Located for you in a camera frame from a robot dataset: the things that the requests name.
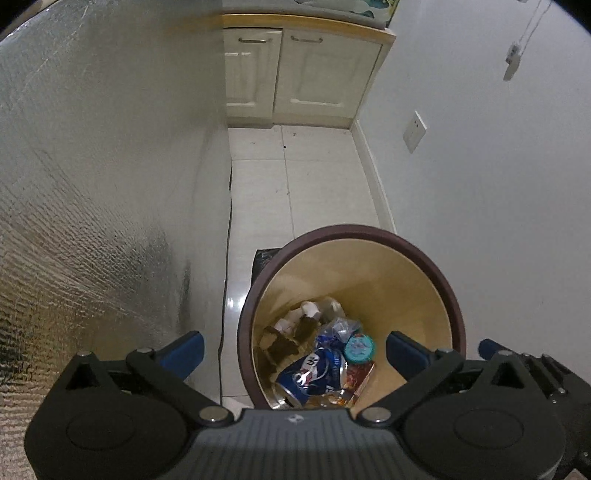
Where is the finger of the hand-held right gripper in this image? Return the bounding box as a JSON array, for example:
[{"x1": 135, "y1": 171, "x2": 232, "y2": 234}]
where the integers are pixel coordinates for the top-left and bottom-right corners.
[{"x1": 478, "y1": 338, "x2": 509, "y2": 363}]

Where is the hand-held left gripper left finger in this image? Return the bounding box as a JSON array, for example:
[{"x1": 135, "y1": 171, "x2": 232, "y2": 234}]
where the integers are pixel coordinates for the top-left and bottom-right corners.
[{"x1": 48, "y1": 330, "x2": 234, "y2": 428}]

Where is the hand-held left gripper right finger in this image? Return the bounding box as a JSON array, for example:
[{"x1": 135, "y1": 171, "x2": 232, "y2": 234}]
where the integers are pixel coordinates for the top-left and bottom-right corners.
[{"x1": 358, "y1": 330, "x2": 546, "y2": 428}]

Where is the round teal lid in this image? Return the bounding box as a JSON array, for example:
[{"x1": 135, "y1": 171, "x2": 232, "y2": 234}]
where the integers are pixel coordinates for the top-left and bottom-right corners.
[{"x1": 344, "y1": 333, "x2": 376, "y2": 362}]

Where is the orange snack wrapper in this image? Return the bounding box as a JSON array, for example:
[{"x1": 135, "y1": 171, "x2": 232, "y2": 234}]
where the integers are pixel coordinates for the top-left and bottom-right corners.
[{"x1": 318, "y1": 360, "x2": 376, "y2": 409}]

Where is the blue printed snack wrapper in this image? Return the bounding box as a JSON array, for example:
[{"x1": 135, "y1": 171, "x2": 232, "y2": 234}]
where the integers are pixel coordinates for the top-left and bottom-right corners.
[{"x1": 315, "y1": 318, "x2": 364, "y2": 352}]

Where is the beige trash bin brown rim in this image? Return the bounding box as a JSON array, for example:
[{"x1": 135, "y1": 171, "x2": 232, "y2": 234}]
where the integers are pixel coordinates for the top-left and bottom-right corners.
[{"x1": 236, "y1": 224, "x2": 466, "y2": 411}]

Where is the crushed blue drink can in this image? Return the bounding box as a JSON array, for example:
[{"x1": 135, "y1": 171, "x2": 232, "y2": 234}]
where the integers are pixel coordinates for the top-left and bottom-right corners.
[{"x1": 276, "y1": 347, "x2": 347, "y2": 410}]

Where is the brown paper bag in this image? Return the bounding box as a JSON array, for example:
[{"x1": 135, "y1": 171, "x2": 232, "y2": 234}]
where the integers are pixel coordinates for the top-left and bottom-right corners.
[{"x1": 259, "y1": 316, "x2": 320, "y2": 371}]

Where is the white knotted plastic bag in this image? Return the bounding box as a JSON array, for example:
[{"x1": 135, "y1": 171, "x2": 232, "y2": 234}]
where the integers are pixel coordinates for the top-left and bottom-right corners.
[{"x1": 276, "y1": 298, "x2": 345, "y2": 334}]

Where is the silver foil insulation sheet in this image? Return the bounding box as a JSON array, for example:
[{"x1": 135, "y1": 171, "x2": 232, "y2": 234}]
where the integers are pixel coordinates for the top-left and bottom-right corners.
[{"x1": 0, "y1": 0, "x2": 234, "y2": 462}]

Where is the white hanging power adapter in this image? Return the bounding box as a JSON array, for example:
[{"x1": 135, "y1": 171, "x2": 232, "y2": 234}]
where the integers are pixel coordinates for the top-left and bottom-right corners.
[{"x1": 502, "y1": 41, "x2": 522, "y2": 82}]

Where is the cream floor cabinet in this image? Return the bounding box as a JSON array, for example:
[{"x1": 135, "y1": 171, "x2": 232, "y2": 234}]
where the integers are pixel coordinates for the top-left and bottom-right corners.
[{"x1": 222, "y1": 13, "x2": 397, "y2": 130}]

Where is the green patterned sheet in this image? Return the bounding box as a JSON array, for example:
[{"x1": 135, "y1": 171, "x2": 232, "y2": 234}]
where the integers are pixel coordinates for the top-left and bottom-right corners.
[{"x1": 291, "y1": 0, "x2": 400, "y2": 21}]

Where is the thin black floor cable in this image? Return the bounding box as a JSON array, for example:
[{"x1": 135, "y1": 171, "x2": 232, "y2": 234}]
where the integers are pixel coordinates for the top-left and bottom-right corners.
[{"x1": 218, "y1": 164, "x2": 235, "y2": 402}]

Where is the white wall socket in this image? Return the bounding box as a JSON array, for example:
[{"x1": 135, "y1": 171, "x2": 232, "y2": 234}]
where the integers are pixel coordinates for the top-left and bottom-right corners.
[{"x1": 403, "y1": 110, "x2": 427, "y2": 154}]

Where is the white adapter cable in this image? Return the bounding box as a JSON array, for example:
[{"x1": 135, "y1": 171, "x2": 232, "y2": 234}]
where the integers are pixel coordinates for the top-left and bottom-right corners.
[{"x1": 513, "y1": 0, "x2": 553, "y2": 48}]

